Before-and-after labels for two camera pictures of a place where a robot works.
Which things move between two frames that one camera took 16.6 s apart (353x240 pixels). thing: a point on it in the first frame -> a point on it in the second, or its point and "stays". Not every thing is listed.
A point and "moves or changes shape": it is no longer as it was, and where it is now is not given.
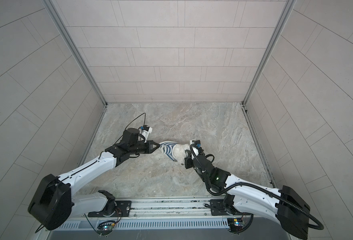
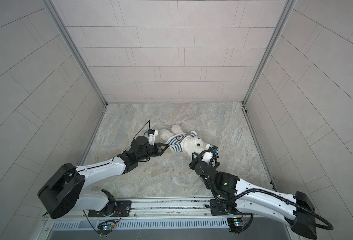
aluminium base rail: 196,208 stays
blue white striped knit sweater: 166,147 moves or changes shape
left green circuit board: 106,227 stays
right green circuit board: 235,224 stays
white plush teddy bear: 179,150 -> 181,142
